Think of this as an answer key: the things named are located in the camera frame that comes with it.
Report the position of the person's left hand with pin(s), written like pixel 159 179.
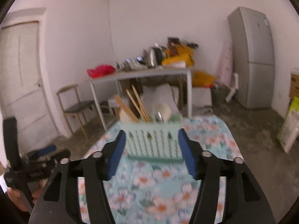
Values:
pixel 15 198

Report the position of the wooden chair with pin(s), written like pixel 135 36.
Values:
pixel 74 107

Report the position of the yellow bag with white paper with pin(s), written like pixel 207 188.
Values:
pixel 179 59

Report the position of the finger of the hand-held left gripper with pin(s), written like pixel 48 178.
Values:
pixel 63 154
pixel 45 149

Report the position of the red plastic bag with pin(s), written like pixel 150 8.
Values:
pixel 101 71

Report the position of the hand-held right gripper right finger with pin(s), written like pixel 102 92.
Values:
pixel 188 156

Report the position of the steel electric kettle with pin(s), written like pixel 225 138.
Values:
pixel 154 57

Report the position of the white pipe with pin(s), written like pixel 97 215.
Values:
pixel 233 86

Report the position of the white table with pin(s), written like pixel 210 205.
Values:
pixel 144 72

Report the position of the brown paper bag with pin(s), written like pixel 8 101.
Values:
pixel 174 43

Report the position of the white cloth bundle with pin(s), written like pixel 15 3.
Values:
pixel 158 93

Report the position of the grey refrigerator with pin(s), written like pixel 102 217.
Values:
pixel 252 58

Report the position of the white and green rice bag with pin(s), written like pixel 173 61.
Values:
pixel 289 126

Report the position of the white box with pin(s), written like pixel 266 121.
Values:
pixel 202 96

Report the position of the yellow plastic bag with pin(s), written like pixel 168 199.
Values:
pixel 203 79

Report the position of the teal perforated utensil holder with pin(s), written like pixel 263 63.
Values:
pixel 151 142

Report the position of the wooden chopstick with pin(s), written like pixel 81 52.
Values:
pixel 127 107
pixel 121 103
pixel 136 106
pixel 140 100

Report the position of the white door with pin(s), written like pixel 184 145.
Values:
pixel 23 79

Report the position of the white plastic ladle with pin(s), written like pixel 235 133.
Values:
pixel 163 110

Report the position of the floral blue blanket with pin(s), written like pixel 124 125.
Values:
pixel 163 191

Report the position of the pink board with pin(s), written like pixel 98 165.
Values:
pixel 225 65

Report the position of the brown cardboard box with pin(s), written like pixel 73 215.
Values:
pixel 294 84

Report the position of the metal cookware pile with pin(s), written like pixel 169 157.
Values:
pixel 130 64

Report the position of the white plastic spoon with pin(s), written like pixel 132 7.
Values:
pixel 125 116

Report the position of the metal spoon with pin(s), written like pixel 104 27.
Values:
pixel 159 117

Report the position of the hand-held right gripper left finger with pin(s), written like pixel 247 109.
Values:
pixel 115 158

